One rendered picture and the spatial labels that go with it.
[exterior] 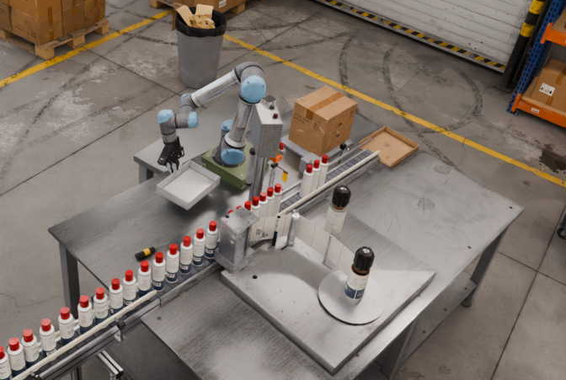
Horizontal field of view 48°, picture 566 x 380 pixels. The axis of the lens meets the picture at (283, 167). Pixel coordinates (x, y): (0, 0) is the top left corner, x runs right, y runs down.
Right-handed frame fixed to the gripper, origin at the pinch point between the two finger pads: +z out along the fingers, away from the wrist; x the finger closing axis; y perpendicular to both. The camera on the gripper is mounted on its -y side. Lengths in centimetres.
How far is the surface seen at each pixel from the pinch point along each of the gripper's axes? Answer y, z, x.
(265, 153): -1, -25, -58
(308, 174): 30, 3, -63
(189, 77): 203, 50, 143
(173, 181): -1.3, 3.2, -0.5
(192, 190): -1.3, 6.2, -11.6
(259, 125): -1, -40, -57
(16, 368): -126, 2, -23
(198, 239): -42, -2, -45
